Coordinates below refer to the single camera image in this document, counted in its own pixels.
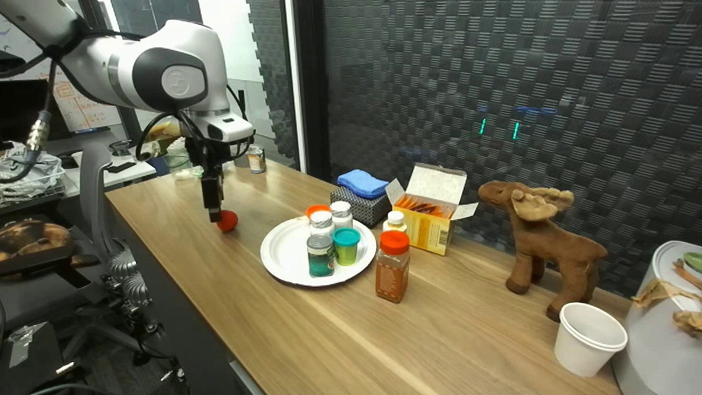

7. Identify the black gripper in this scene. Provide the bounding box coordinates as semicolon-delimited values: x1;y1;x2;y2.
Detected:
184;137;237;225

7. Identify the green tin can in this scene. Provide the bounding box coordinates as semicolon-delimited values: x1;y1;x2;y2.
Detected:
306;233;338;278

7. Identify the teal lid dough tub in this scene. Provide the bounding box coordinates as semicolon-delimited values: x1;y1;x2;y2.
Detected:
331;226;362;266

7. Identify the white paper plate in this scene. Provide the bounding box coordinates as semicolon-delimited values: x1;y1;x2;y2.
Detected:
259;215;379;288

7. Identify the gray foam block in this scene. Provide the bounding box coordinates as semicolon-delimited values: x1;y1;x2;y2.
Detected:
330;184;393;228

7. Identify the blue folded cloth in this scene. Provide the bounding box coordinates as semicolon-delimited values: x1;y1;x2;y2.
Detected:
336;167;391;201

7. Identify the pile of gray clothes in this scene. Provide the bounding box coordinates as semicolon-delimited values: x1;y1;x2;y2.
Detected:
0;140;69;207

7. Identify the brown patterned cushion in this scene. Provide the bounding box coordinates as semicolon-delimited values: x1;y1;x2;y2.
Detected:
0;217;74;266

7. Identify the orange spice bottle red lid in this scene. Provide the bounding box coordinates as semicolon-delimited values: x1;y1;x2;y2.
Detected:
374;228;413;306

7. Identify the open yellow cardboard box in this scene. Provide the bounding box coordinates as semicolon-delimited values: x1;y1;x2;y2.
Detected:
385;163;481;257

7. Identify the brown moose plush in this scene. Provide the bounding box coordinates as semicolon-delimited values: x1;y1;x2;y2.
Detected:
476;179;610;323

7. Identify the white paper cup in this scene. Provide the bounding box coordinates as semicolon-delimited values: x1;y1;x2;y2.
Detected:
553;302;629;379

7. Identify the large white bucket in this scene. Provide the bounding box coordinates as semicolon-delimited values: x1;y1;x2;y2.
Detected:
612;238;702;395

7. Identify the white window frame post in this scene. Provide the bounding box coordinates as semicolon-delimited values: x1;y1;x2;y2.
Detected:
283;0;307;174

